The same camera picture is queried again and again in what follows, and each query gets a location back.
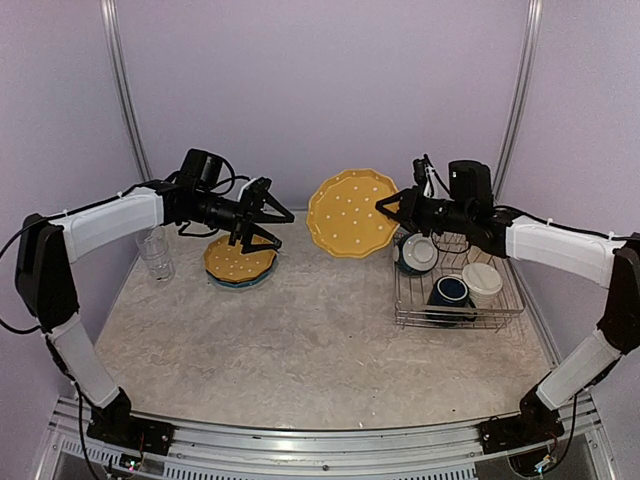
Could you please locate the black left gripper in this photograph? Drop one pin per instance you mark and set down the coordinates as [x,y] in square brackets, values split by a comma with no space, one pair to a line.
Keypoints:
[245,226]

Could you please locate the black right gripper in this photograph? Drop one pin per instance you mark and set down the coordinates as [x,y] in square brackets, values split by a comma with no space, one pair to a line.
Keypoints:
[409,212]

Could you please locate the yellow polka dot plate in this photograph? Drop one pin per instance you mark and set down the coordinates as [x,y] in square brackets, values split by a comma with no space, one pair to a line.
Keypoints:
[229,264]

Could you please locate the blue polka dot plate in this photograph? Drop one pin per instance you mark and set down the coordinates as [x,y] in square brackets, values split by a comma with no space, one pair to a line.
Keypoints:
[243,284]

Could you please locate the large clear glass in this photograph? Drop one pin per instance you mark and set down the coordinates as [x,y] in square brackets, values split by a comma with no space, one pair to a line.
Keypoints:
[160,273]

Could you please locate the small clear glass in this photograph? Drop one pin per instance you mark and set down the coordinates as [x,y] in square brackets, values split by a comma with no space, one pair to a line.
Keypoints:
[155,250]

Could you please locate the dark blue mug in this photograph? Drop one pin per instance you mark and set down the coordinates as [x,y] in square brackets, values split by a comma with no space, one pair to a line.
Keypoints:
[449,291]

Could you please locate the white mug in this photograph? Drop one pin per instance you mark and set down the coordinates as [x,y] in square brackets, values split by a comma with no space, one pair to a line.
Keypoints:
[484,283]

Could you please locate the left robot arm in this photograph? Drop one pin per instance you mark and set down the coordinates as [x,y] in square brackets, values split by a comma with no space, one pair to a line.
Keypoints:
[49,247]

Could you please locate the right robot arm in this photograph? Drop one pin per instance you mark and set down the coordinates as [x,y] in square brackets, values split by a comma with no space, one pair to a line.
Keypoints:
[609,261]

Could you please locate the teal white bowl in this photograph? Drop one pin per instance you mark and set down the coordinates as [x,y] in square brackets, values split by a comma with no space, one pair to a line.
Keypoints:
[415,254]

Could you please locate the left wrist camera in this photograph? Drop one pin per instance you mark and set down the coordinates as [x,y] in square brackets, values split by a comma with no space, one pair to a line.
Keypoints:
[255,193]

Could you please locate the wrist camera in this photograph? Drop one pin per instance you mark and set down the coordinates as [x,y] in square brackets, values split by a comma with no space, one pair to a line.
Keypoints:
[424,174]
[255,193]

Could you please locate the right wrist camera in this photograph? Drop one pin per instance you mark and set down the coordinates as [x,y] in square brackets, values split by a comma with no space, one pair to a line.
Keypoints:
[424,174]

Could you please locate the wire dish rack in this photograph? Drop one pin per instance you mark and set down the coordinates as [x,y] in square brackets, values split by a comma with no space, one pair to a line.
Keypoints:
[430,290]

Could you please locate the right aluminium post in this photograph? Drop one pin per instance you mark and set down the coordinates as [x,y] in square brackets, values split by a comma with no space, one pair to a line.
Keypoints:
[520,94]

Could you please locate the aluminium post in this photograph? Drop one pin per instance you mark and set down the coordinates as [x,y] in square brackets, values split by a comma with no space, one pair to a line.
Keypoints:
[115,50]
[520,94]

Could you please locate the front aluminium rail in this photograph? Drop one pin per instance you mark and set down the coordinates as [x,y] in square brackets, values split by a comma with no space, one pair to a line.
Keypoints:
[206,450]

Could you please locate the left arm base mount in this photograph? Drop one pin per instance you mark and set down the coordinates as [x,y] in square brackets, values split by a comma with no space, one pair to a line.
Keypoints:
[116,425]

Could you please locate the left aluminium post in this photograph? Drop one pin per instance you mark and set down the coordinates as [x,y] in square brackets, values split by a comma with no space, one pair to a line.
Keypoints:
[115,50]

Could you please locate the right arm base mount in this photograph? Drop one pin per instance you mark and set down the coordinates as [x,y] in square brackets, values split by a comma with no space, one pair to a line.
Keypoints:
[534,423]

